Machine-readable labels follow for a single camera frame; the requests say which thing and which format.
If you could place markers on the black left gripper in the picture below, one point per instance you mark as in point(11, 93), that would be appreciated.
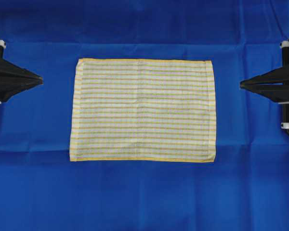
point(7, 69)

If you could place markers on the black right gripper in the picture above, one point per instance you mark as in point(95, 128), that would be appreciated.
point(276, 93)

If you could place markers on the yellow striped towel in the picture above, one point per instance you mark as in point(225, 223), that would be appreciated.
point(143, 109)

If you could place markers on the blue table cloth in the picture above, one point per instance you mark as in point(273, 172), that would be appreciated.
point(246, 188)

